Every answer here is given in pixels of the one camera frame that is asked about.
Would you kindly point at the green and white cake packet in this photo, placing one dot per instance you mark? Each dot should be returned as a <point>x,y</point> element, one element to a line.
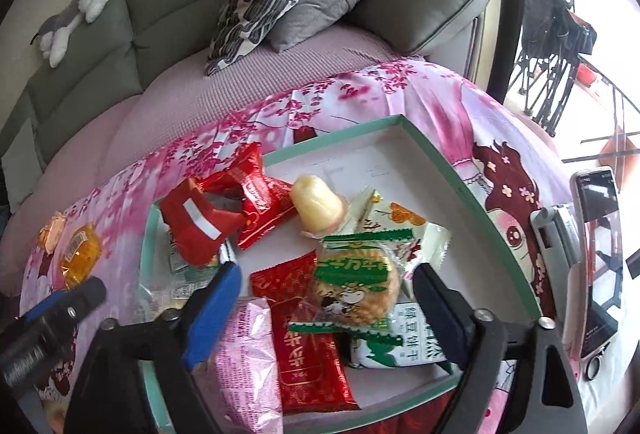
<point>410,344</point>

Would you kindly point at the pink sofa cover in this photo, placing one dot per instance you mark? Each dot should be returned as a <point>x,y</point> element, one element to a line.
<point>175,114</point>

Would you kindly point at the printed blanket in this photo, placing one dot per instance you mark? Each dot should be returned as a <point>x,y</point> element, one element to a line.
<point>425,89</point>

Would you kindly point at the smartphone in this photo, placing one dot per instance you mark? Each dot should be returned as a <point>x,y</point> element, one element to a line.
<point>595,264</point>

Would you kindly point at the teal cardboard box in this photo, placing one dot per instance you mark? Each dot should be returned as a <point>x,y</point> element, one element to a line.
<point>350,154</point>

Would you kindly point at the grey and white plush toy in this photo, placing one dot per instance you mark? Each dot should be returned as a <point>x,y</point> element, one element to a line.
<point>65,24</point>

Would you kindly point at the pink snack packet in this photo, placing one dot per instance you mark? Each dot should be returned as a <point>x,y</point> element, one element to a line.
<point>250,364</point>

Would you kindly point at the grey sofa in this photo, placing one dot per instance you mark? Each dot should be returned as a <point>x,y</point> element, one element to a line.
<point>165,14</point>

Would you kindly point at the pale yellow jelly cup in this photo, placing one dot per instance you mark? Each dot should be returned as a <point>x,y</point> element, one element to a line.
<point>315,204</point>

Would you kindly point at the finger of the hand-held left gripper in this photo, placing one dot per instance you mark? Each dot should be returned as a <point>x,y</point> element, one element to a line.
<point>75,299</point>

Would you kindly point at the black folding chair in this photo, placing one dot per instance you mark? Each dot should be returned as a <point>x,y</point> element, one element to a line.
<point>550,39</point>

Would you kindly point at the red packet with white stripe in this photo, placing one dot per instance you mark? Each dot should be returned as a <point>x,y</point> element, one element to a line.
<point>195,219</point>

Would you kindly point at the green white cracker photo packet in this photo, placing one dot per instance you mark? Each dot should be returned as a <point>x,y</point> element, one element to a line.
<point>177,264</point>

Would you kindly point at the yellow cake packet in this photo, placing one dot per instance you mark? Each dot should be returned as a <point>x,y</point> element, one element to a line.
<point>52,234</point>

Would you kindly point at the grey phone stand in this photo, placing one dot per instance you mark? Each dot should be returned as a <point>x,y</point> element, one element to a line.
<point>550,234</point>

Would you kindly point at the orange snack packet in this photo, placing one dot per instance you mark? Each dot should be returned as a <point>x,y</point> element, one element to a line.
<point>80,259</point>

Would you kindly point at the green striped round cracker packet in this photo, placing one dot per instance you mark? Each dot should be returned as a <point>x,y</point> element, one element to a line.
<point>350,289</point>

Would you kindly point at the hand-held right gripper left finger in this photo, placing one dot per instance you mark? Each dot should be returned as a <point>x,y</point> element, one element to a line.
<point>210,314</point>

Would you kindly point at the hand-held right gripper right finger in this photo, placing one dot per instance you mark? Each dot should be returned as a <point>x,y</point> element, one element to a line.
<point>442,314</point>

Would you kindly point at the white packet with orange flowers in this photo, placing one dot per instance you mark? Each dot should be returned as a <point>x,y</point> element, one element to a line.
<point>400,219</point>

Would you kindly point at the red triangular snack packet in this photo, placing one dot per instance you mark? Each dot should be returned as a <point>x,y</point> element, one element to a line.
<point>260,204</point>

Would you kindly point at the light grey pillow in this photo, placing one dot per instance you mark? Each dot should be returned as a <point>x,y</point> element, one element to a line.
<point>20,159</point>

